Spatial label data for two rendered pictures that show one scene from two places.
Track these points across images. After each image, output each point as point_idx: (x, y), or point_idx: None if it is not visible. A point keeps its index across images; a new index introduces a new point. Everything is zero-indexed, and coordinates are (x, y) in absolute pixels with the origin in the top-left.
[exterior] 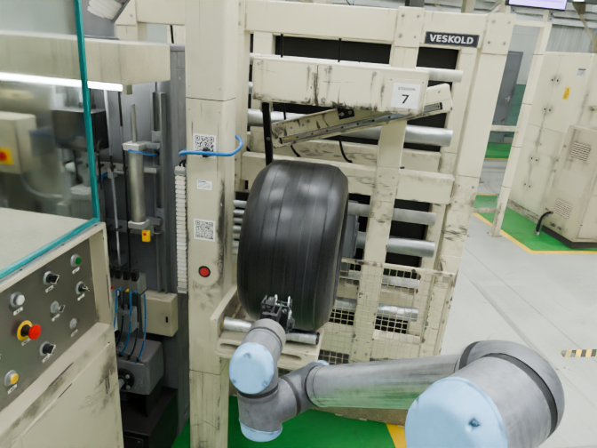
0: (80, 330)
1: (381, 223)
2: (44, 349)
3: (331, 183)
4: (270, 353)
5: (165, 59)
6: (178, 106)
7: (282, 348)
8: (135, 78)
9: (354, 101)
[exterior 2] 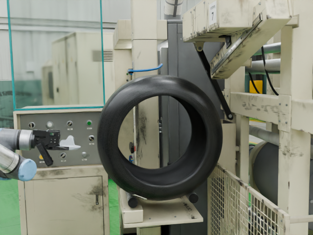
0: (89, 161)
1: (284, 155)
2: (61, 155)
3: (137, 81)
4: (0, 133)
5: (160, 27)
6: (178, 55)
7: (21, 142)
8: (125, 36)
9: (200, 28)
